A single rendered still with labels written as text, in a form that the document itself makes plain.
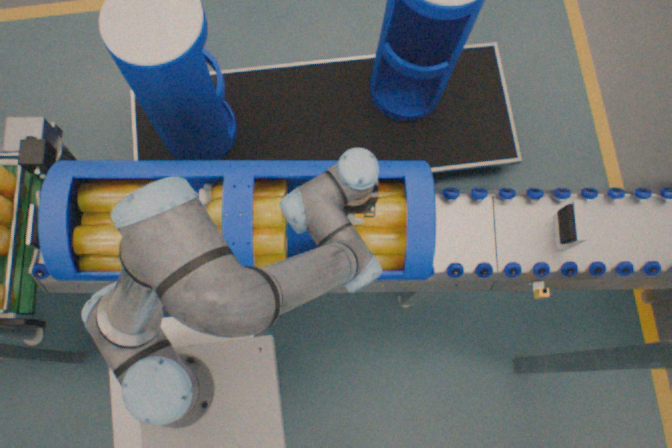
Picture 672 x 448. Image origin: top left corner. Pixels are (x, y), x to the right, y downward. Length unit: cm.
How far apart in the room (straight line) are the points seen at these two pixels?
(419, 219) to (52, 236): 80
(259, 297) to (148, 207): 19
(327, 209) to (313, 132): 148
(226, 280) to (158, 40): 112
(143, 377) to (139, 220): 42
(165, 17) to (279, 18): 121
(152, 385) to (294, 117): 166
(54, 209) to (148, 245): 71
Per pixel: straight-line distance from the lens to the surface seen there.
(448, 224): 186
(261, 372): 149
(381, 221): 158
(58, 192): 163
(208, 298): 90
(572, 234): 179
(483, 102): 286
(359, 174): 125
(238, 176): 157
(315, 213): 125
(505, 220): 190
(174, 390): 128
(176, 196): 94
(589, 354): 210
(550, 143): 304
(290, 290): 102
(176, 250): 91
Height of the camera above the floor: 271
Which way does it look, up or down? 75 degrees down
